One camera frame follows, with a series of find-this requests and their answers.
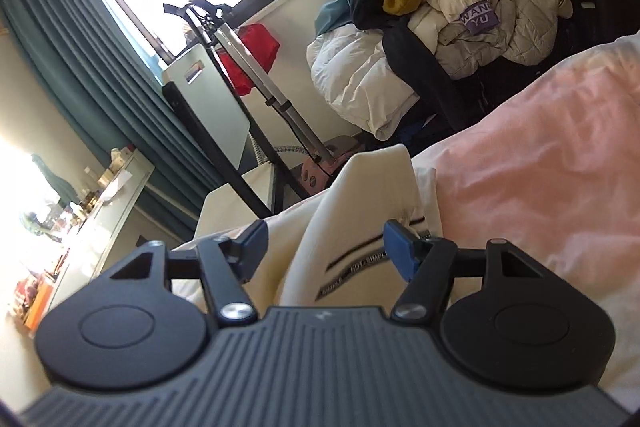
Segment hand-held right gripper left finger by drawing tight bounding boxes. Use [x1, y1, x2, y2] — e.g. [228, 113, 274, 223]
[109, 220, 265, 326]

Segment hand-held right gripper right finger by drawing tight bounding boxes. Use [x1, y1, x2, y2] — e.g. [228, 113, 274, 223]
[383, 219, 544, 322]

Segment cream striped garment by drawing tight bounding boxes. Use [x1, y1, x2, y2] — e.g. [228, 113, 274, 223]
[180, 144, 446, 311]

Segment pink steamer base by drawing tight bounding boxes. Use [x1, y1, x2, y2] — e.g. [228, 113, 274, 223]
[301, 135, 357, 194]

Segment white dresser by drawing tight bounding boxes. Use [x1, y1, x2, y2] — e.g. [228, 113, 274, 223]
[10, 149, 155, 328]

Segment pink bed sheet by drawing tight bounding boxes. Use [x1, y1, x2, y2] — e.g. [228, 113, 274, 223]
[410, 35, 640, 373]

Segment white duvet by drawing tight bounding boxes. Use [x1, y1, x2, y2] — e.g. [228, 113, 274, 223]
[306, 27, 422, 140]

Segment garment steamer stand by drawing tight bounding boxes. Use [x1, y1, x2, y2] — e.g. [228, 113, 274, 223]
[163, 0, 341, 168]

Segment red bag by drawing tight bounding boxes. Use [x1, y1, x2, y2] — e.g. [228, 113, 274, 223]
[220, 24, 280, 96]

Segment black garment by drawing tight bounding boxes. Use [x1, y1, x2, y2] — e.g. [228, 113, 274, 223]
[349, 0, 481, 118]

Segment beige quilted jacket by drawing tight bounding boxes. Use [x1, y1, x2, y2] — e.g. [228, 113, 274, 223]
[409, 0, 572, 78]

